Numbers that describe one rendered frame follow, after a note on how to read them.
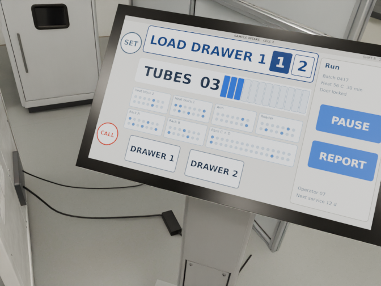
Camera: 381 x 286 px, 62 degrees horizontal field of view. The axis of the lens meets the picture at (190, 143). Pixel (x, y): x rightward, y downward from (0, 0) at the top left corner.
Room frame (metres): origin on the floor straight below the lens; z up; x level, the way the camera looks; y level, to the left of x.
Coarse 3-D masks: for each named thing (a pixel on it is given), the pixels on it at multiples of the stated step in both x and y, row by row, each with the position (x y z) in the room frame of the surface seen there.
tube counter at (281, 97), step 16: (208, 80) 0.51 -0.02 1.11; (224, 80) 0.51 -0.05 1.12; (240, 80) 0.50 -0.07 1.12; (256, 80) 0.50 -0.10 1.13; (224, 96) 0.49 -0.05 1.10; (240, 96) 0.49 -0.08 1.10; (256, 96) 0.48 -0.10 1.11; (272, 96) 0.48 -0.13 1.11; (288, 96) 0.48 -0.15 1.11; (304, 96) 0.48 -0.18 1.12; (304, 112) 0.46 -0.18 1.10
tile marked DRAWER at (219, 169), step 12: (192, 156) 0.43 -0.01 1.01; (204, 156) 0.42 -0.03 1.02; (216, 156) 0.42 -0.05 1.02; (192, 168) 0.41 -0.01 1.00; (204, 168) 0.41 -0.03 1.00; (216, 168) 0.41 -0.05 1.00; (228, 168) 0.41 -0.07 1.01; (240, 168) 0.41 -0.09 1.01; (204, 180) 0.40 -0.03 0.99; (216, 180) 0.40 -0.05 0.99; (228, 180) 0.39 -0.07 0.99; (240, 180) 0.39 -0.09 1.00
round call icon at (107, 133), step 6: (102, 120) 0.48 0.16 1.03; (102, 126) 0.47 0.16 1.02; (108, 126) 0.47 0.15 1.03; (114, 126) 0.47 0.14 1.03; (120, 126) 0.47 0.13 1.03; (96, 132) 0.47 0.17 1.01; (102, 132) 0.46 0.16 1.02; (108, 132) 0.46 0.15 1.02; (114, 132) 0.46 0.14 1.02; (96, 138) 0.46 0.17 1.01; (102, 138) 0.46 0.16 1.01; (108, 138) 0.46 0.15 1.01; (114, 138) 0.46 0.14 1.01; (102, 144) 0.45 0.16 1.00; (108, 144) 0.45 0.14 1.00; (114, 144) 0.45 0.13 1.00
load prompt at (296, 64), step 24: (144, 48) 0.56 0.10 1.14; (168, 48) 0.55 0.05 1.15; (192, 48) 0.55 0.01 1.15; (216, 48) 0.55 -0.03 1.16; (240, 48) 0.54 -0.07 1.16; (264, 48) 0.54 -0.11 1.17; (288, 48) 0.53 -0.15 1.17; (264, 72) 0.51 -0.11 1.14; (288, 72) 0.51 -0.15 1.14; (312, 72) 0.50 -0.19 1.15
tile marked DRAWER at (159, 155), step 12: (132, 144) 0.45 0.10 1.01; (144, 144) 0.44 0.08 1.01; (156, 144) 0.44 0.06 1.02; (168, 144) 0.44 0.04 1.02; (132, 156) 0.43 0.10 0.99; (144, 156) 0.43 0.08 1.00; (156, 156) 0.43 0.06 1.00; (168, 156) 0.43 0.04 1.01; (156, 168) 0.42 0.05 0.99; (168, 168) 0.41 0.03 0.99
